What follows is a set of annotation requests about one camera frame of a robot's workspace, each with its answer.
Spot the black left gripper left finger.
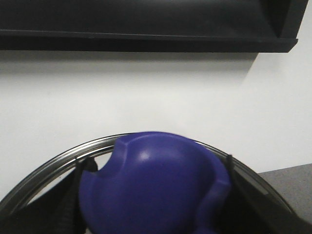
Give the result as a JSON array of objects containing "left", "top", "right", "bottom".
[{"left": 0, "top": 158, "right": 98, "bottom": 234}]

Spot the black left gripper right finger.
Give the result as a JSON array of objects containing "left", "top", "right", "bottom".
[{"left": 220, "top": 155, "right": 312, "bottom": 234}]

